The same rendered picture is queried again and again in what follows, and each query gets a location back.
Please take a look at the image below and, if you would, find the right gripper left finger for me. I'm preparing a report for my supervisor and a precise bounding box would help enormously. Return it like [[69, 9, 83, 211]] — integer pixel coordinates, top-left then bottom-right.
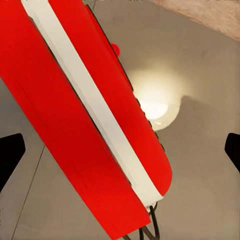
[[0, 133, 26, 192]]

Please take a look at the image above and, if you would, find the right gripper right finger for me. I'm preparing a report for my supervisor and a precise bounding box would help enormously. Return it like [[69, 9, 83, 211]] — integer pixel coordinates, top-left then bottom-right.
[[224, 133, 240, 172]]

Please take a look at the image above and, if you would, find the radio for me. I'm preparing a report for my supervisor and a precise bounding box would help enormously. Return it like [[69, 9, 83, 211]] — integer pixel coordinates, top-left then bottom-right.
[[0, 0, 172, 240]]

